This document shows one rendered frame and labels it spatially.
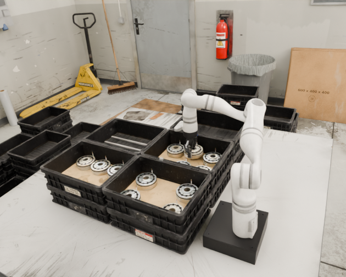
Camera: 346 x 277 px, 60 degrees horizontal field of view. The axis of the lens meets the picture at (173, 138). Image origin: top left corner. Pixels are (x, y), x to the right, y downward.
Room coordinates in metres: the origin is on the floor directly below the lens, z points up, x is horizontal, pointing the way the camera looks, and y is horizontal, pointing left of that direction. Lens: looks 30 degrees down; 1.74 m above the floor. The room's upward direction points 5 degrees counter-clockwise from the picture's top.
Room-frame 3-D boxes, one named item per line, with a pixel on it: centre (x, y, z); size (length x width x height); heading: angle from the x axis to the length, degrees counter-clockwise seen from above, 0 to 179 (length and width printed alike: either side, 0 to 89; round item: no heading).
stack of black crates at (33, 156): (2.09, 1.06, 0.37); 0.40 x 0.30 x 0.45; 150
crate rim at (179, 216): (1.05, 0.08, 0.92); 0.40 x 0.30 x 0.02; 59
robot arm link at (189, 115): (1.35, -0.09, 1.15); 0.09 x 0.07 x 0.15; 165
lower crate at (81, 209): (1.26, 0.43, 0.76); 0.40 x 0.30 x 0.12; 59
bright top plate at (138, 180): (1.16, 0.15, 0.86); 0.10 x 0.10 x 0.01
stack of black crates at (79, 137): (2.44, 0.86, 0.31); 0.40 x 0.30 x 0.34; 150
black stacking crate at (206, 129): (1.56, -0.23, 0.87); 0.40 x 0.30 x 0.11; 59
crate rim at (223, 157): (1.31, -0.07, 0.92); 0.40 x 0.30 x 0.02; 59
